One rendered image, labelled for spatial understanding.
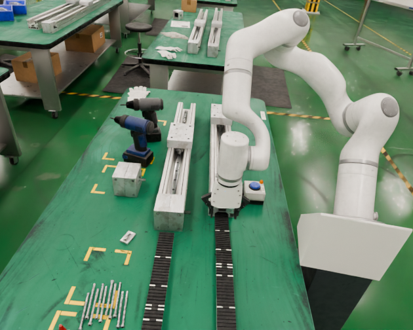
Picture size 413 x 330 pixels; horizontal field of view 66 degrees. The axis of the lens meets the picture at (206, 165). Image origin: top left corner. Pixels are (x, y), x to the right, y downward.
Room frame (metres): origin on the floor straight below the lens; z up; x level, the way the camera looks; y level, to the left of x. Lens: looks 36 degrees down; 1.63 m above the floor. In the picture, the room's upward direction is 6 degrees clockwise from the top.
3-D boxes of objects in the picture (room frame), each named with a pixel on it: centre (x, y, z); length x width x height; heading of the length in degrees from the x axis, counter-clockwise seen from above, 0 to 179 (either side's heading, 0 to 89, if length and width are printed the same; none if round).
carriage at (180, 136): (1.26, 0.13, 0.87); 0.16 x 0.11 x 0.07; 2
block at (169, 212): (0.81, 0.10, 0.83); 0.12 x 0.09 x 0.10; 92
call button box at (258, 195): (0.99, -0.19, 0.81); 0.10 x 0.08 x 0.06; 92
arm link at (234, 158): (0.82, -0.08, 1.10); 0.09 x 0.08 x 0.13; 91
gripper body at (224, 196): (0.82, -0.08, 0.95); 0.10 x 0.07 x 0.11; 92
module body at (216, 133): (1.27, -0.06, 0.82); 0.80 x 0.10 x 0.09; 2
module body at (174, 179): (1.26, 0.13, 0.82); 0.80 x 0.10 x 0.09; 2
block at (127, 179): (0.98, 0.29, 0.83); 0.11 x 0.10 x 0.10; 91
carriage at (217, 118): (1.52, -0.05, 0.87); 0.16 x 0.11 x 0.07; 2
